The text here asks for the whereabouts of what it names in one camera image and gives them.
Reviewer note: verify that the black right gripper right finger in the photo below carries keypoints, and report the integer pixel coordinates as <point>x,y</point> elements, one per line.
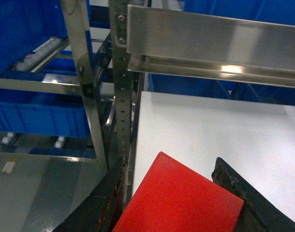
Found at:
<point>257,214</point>

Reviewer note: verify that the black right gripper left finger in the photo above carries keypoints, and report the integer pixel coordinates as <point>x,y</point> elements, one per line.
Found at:
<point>99,212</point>

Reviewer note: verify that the red magnetic block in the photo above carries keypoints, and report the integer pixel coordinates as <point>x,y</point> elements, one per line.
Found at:
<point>174,198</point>

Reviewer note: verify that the blue crate on left shelf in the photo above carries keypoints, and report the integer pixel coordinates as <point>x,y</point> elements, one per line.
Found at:
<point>42,114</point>

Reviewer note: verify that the steel shelf upright post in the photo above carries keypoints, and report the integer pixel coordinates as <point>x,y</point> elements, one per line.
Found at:
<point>123,79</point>

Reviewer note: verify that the stainless steel shelf rail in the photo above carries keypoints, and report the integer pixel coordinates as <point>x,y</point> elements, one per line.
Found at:
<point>198,45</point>

